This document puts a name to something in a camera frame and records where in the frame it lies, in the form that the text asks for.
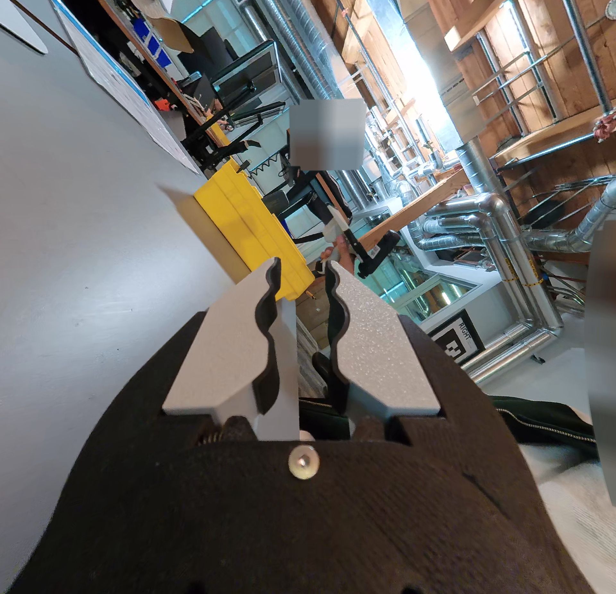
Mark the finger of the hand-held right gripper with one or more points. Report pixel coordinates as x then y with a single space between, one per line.
337 231

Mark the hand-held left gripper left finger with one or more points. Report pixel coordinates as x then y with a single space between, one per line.
216 358

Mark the cardboard flap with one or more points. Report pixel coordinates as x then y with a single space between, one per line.
168 33

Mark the yellow plastic bin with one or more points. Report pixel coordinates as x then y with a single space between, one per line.
250 218

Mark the wooden beam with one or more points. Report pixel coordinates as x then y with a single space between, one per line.
423 199

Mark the grey desk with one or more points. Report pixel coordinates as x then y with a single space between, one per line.
72 218

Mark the printed paper sheet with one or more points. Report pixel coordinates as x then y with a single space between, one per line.
120 84

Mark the white marker sign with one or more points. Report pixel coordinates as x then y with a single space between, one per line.
457 339

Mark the small blue storage bin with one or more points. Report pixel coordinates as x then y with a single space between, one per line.
139 26
164 58
153 44

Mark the bundle of metal pipes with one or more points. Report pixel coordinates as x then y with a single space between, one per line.
505 223

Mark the person's right hand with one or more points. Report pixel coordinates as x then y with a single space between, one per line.
344 250

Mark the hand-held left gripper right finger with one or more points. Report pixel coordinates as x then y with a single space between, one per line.
385 363

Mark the dark green jacket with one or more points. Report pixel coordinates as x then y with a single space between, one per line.
544 425

